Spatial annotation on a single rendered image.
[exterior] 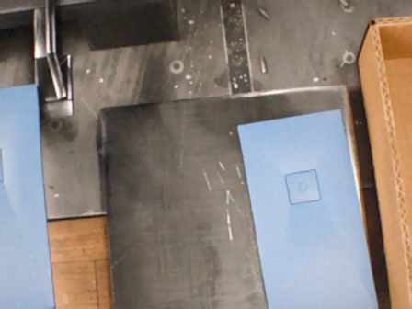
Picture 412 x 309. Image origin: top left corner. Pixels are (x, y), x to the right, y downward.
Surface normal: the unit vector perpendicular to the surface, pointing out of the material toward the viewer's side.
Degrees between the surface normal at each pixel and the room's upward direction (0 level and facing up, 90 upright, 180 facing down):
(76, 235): 0
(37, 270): 1
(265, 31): 0
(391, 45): 90
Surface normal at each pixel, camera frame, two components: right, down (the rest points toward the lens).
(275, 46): -0.05, -0.25
